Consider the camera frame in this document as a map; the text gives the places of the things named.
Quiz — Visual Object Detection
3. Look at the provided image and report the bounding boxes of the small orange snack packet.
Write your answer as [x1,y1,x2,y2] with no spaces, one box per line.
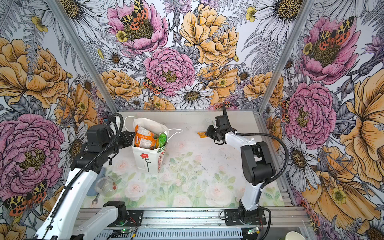
[198,132,207,138]

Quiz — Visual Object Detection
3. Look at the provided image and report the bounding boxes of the orange white snack bag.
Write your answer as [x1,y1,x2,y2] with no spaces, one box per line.
[134,125,159,150]

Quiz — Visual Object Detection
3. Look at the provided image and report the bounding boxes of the green rainbow candy bag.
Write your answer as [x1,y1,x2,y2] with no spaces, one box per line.
[156,133,167,149]

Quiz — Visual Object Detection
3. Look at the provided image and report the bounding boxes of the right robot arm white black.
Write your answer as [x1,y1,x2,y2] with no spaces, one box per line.
[206,113,276,226]

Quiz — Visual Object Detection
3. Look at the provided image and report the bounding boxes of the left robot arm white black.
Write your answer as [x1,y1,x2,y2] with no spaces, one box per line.
[32,125,135,240]

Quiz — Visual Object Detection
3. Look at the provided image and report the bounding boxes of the clear plastic cup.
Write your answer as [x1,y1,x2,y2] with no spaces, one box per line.
[95,177,118,197]

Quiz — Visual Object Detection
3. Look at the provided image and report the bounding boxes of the green circuit board left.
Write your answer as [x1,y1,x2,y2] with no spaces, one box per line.
[113,229,131,235]

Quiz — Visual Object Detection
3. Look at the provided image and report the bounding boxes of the green circuit board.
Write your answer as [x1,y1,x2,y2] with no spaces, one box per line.
[247,227,261,235]
[113,229,131,235]

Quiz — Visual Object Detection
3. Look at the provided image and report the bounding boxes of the green circuit board right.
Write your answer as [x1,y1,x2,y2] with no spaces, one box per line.
[247,227,261,235]

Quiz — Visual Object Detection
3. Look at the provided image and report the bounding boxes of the white round bowl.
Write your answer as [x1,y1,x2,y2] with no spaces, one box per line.
[284,231,306,240]

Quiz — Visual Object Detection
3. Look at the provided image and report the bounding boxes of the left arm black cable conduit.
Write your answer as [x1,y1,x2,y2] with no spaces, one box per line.
[38,112,126,238]

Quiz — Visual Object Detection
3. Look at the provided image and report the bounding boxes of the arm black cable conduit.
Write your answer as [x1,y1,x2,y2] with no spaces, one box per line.
[38,112,126,238]
[221,103,289,240]

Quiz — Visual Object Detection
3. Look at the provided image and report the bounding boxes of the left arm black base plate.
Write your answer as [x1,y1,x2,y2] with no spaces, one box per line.
[108,210,144,227]

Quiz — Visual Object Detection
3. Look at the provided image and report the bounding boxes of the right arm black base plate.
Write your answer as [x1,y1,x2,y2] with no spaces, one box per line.
[224,209,267,226]

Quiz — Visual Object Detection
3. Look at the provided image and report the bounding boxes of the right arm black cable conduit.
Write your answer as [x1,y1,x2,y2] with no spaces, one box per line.
[221,103,289,240]

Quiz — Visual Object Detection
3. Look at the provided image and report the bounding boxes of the white ventilated cable duct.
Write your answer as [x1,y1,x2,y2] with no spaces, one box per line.
[95,227,243,240]

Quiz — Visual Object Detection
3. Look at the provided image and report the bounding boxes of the aluminium frame rail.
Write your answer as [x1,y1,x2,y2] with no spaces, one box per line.
[56,206,310,230]

